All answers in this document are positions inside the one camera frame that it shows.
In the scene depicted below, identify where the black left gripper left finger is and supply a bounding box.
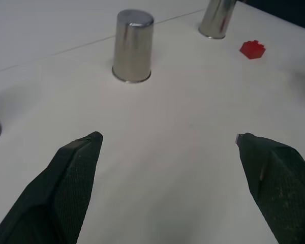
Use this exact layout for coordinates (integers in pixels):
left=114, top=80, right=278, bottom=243
left=0, top=131, right=104, bottom=244

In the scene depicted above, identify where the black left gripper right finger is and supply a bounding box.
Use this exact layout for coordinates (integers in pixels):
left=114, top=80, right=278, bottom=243
left=235, top=132, right=305, bottom=244

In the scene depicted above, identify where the red toy brick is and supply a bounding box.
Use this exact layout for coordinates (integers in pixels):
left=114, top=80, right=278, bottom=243
left=239, top=40, right=266, bottom=60

